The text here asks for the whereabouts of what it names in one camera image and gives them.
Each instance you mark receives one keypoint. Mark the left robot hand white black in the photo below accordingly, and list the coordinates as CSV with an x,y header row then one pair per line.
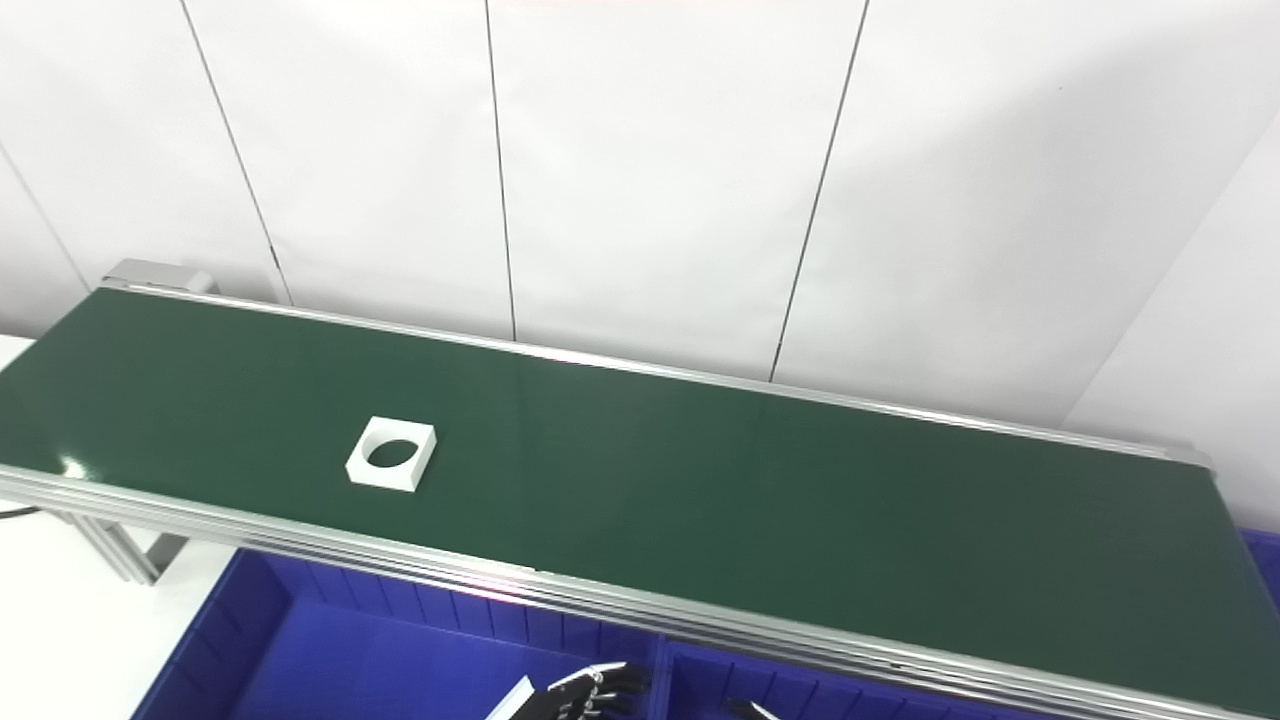
x,y
570,700

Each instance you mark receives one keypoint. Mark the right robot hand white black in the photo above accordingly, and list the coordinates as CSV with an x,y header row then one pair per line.
x,y
750,711

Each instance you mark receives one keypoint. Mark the white square part round hole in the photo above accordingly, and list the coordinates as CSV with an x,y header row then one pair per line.
x,y
360,468

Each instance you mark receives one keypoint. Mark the blue plastic bin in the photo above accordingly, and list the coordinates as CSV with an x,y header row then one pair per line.
x,y
850,702
380,660
1262,570

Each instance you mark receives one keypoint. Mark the green conveyor belt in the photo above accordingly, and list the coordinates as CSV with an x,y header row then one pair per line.
x,y
500,582
700,480

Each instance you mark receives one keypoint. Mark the aluminium conveyor leg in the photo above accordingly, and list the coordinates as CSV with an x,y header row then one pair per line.
x,y
115,548

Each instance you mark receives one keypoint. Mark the grey conveyor end housing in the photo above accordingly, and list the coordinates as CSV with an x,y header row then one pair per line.
x,y
150,272

